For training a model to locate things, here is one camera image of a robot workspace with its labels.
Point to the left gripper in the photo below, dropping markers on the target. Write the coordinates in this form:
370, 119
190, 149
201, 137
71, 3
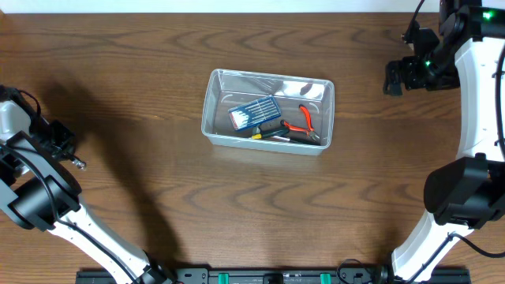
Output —
65, 135

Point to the black yellow screwdriver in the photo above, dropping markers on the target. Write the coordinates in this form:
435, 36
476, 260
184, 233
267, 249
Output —
259, 134

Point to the clear plastic container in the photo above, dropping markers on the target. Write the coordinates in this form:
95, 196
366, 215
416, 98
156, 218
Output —
307, 106

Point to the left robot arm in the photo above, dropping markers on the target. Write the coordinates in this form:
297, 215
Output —
38, 192

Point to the silver ring wrench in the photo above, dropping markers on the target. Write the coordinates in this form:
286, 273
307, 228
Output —
80, 164

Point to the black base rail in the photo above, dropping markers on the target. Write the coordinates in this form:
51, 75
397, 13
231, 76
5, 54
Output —
347, 273

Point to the blue precision screwdriver set case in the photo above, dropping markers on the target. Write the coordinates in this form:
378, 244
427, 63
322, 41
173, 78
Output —
254, 113

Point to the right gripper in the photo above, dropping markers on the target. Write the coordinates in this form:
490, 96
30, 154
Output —
413, 80

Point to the black handled hammer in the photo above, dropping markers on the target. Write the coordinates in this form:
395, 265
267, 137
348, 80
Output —
294, 140

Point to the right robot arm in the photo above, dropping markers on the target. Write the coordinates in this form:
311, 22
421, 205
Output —
465, 52

